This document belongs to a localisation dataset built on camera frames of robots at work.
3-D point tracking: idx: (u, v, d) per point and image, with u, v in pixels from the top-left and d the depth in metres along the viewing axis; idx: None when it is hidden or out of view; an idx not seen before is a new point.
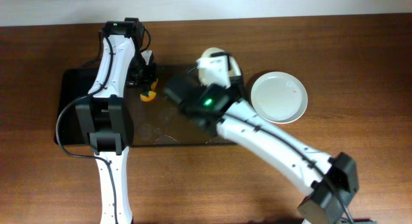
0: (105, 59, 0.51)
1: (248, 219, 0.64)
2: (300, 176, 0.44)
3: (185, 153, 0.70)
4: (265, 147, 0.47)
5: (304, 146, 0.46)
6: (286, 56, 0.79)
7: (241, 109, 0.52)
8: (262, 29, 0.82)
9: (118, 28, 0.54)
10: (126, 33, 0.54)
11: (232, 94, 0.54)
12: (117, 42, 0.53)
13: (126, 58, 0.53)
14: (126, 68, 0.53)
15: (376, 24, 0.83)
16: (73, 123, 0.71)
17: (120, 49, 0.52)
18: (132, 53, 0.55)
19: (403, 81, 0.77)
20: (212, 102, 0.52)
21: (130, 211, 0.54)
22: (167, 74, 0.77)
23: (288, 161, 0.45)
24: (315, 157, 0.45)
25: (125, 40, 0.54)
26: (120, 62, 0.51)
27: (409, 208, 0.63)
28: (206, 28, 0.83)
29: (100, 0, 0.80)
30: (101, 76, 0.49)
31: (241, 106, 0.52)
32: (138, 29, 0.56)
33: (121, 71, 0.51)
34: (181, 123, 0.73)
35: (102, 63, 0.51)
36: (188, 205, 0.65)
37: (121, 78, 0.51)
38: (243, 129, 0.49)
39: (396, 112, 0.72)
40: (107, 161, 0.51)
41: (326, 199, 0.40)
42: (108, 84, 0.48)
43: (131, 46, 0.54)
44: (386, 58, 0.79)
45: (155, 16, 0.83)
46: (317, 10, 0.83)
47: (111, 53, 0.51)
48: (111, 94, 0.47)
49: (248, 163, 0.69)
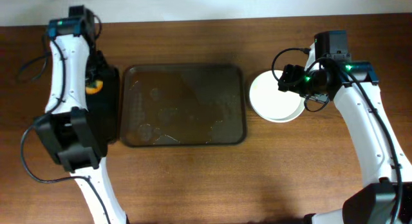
0: (56, 65, 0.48)
1: (248, 219, 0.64)
2: (375, 167, 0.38)
3: (185, 153, 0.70)
4: (367, 123, 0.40)
5: (400, 151, 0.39)
6: (285, 57, 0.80)
7: (374, 91, 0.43)
8: (262, 29, 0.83)
9: (62, 27, 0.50)
10: (76, 31, 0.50)
11: (369, 78, 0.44)
12: (65, 45, 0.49)
13: (79, 60, 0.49)
14: (82, 70, 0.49)
15: (376, 24, 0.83)
16: None
17: (71, 53, 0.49)
18: (85, 51, 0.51)
19: (403, 82, 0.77)
20: (349, 71, 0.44)
21: (122, 212, 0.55)
22: (173, 73, 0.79)
23: (377, 150, 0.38)
24: (407, 167, 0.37)
25: (74, 41, 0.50)
26: (73, 65, 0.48)
27: None
28: (206, 28, 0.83)
29: (100, 0, 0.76)
30: (57, 87, 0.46)
31: (375, 89, 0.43)
32: (85, 25, 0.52)
33: (77, 76, 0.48)
34: (181, 123, 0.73)
35: (54, 73, 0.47)
36: (188, 206, 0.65)
37: (80, 84, 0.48)
38: (360, 103, 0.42)
39: (396, 114, 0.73)
40: (86, 177, 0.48)
41: (385, 198, 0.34)
42: (65, 96, 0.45)
43: (82, 44, 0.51)
44: (386, 58, 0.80)
45: (154, 16, 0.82)
46: (317, 10, 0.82)
47: (62, 58, 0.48)
48: (71, 107, 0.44)
49: (248, 163, 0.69)
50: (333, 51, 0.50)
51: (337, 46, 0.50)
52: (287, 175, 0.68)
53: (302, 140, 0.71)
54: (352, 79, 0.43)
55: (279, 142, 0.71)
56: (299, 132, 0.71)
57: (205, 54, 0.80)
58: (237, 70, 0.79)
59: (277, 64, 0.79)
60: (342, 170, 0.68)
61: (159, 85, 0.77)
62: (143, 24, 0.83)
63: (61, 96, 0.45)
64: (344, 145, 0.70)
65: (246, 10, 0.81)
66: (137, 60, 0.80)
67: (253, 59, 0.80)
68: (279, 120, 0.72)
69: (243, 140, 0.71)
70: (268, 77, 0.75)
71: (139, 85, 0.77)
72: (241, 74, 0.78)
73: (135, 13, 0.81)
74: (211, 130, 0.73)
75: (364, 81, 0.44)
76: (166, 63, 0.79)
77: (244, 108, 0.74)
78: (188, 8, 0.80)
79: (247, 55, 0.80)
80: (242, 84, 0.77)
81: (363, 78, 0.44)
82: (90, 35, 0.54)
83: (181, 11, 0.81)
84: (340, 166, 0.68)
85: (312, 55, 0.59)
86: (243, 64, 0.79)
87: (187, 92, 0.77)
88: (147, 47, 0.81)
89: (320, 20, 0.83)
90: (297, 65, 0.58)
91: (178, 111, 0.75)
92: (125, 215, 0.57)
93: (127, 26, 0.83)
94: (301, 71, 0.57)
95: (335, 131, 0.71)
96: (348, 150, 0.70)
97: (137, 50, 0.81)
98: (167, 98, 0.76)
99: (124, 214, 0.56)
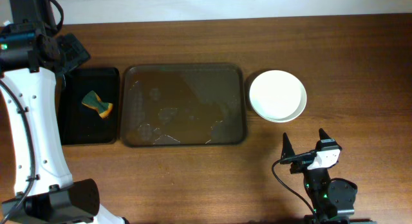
0: (15, 121, 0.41)
1: (248, 219, 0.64)
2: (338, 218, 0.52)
3: (185, 153, 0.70)
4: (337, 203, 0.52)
5: (344, 204, 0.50)
6: (285, 57, 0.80)
7: (341, 192, 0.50)
8: (262, 29, 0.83)
9: (11, 42, 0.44)
10: (31, 46, 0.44)
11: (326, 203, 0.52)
12: (21, 89, 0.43)
13: (45, 107, 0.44)
14: (51, 117, 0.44)
15: (376, 24, 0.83)
16: (74, 123, 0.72)
17: (33, 100, 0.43)
18: (50, 84, 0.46)
19: (402, 82, 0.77)
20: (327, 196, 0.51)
21: (118, 217, 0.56)
22: (174, 73, 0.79)
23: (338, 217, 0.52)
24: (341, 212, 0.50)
25: (34, 80, 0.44)
26: (40, 118, 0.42)
27: (407, 207, 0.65)
28: (206, 28, 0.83)
29: (100, 0, 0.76)
30: (23, 147, 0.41)
31: (340, 196, 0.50)
32: (42, 40, 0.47)
33: (47, 130, 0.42)
34: (181, 123, 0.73)
35: (15, 129, 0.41)
36: (188, 205, 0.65)
37: (51, 136, 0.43)
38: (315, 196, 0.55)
39: (396, 113, 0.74)
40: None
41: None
42: (37, 170, 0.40)
43: (45, 70, 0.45)
44: (386, 58, 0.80)
45: (154, 16, 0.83)
46: (317, 11, 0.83)
47: (21, 112, 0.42)
48: (49, 185, 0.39)
49: (248, 162, 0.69)
50: (328, 190, 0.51)
51: (344, 199, 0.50)
52: (287, 175, 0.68)
53: (303, 140, 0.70)
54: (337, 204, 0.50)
55: (278, 143, 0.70)
56: (300, 132, 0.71)
57: (205, 53, 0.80)
58: (237, 69, 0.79)
59: (277, 64, 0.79)
60: (342, 169, 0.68)
61: (159, 85, 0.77)
62: (143, 24, 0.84)
63: (32, 171, 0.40)
64: (344, 145, 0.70)
65: (246, 10, 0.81)
66: (137, 60, 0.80)
67: (253, 59, 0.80)
68: (279, 120, 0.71)
69: (243, 140, 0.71)
70: (268, 77, 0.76)
71: (139, 85, 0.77)
72: (242, 74, 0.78)
73: (136, 13, 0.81)
74: (211, 130, 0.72)
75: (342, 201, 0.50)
76: (166, 63, 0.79)
77: (244, 108, 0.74)
78: (188, 9, 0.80)
79: (248, 55, 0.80)
80: (242, 84, 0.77)
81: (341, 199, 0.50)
82: (53, 30, 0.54)
83: (181, 11, 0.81)
84: (339, 166, 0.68)
85: (322, 156, 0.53)
86: (243, 63, 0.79)
87: (186, 92, 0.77)
88: (148, 46, 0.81)
89: (320, 20, 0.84)
90: (302, 167, 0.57)
91: (178, 111, 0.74)
92: (121, 219, 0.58)
93: (128, 26, 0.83)
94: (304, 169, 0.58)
95: (335, 131, 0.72)
96: (349, 149, 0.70)
97: (137, 50, 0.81)
98: (167, 98, 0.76)
99: (120, 217, 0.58)
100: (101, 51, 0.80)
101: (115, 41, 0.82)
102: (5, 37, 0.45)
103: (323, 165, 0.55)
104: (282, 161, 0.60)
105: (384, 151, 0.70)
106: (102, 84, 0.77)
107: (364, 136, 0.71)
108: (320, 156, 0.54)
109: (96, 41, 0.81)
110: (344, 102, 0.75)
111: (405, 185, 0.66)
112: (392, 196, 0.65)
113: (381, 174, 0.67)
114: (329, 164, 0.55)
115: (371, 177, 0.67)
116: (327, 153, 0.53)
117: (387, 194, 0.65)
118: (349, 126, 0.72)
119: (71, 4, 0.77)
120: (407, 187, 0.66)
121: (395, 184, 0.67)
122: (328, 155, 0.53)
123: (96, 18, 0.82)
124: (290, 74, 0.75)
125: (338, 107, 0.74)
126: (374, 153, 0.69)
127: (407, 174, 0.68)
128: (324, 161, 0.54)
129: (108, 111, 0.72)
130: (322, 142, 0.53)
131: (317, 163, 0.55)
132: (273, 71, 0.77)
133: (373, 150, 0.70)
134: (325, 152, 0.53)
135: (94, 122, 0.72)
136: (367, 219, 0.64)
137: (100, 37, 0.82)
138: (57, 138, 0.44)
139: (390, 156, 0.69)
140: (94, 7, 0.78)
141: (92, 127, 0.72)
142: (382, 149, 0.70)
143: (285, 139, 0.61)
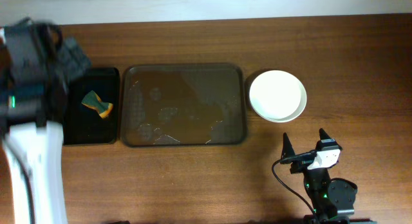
0: (21, 184, 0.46)
1: (248, 219, 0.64)
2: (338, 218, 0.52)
3: (185, 152, 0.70)
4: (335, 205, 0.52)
5: (343, 204, 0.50)
6: (285, 57, 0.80)
7: (341, 192, 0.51)
8: (262, 29, 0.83)
9: (20, 95, 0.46)
10: (42, 108, 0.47)
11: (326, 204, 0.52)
12: (26, 150, 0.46)
13: (49, 168, 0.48)
14: (54, 174, 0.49)
15: (375, 24, 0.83)
16: (73, 123, 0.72)
17: (35, 165, 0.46)
18: (56, 140, 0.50)
19: (402, 82, 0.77)
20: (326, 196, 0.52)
21: None
22: (174, 73, 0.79)
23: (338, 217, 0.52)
24: (340, 213, 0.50)
25: (40, 141, 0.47)
26: (42, 177, 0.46)
27: (407, 207, 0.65)
28: (206, 28, 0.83)
29: (100, 0, 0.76)
30: (26, 202, 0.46)
31: (340, 196, 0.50)
32: (50, 91, 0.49)
33: (49, 194, 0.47)
34: (181, 123, 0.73)
35: (19, 188, 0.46)
36: (188, 205, 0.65)
37: (55, 203, 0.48)
38: (315, 196, 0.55)
39: (396, 112, 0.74)
40: None
41: None
42: None
43: (53, 130, 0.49)
44: (385, 58, 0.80)
45: (154, 17, 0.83)
46: (317, 11, 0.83)
47: (26, 179, 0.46)
48: None
49: (248, 163, 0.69)
50: (328, 190, 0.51)
51: (344, 199, 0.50)
52: (287, 175, 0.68)
53: (303, 140, 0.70)
54: (337, 205, 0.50)
55: (278, 143, 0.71)
56: (300, 132, 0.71)
57: (205, 53, 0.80)
58: (237, 69, 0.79)
59: (277, 63, 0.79)
60: (342, 170, 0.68)
61: (159, 85, 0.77)
62: (143, 24, 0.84)
63: None
64: (344, 145, 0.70)
65: (246, 11, 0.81)
66: (137, 60, 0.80)
67: (253, 59, 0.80)
68: (279, 120, 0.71)
69: (243, 140, 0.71)
70: (268, 76, 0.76)
71: (139, 85, 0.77)
72: (242, 74, 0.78)
73: (136, 13, 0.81)
74: (211, 130, 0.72)
75: (342, 202, 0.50)
76: (166, 63, 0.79)
77: (244, 108, 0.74)
78: (188, 9, 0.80)
79: (247, 55, 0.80)
80: (242, 84, 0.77)
81: (340, 199, 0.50)
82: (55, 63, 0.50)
83: (181, 11, 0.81)
84: (339, 165, 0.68)
85: (322, 156, 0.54)
86: (243, 63, 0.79)
87: (186, 92, 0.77)
88: (147, 46, 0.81)
89: (320, 20, 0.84)
90: (302, 167, 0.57)
91: (178, 111, 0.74)
92: None
93: (128, 26, 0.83)
94: (304, 170, 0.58)
95: (335, 131, 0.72)
96: (348, 149, 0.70)
97: (137, 50, 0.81)
98: (167, 98, 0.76)
99: None
100: (101, 51, 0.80)
101: (111, 39, 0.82)
102: (14, 87, 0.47)
103: (323, 165, 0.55)
104: (282, 161, 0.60)
105: (384, 152, 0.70)
106: (102, 84, 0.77)
107: (364, 136, 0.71)
108: (320, 156, 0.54)
109: (96, 42, 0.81)
110: (344, 102, 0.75)
111: (405, 185, 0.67)
112: (392, 196, 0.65)
113: (381, 174, 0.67)
114: (329, 164, 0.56)
115: (371, 177, 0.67)
116: (327, 153, 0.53)
117: (387, 194, 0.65)
118: (348, 126, 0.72)
119: (71, 4, 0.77)
120: (407, 187, 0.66)
121: (394, 184, 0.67)
122: (328, 155, 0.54)
123: (96, 19, 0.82)
124: (289, 74, 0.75)
125: (338, 107, 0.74)
126: (374, 153, 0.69)
127: (406, 174, 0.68)
128: (324, 161, 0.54)
129: (108, 111, 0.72)
130: (322, 142, 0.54)
131: (317, 163, 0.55)
132: (273, 71, 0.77)
133: (373, 150, 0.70)
134: (325, 152, 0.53)
135: (94, 123, 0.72)
136: (367, 219, 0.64)
137: (100, 37, 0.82)
138: (58, 196, 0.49)
139: (390, 156, 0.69)
140: (94, 7, 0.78)
141: (92, 127, 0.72)
142: (382, 149, 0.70)
143: (285, 139, 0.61)
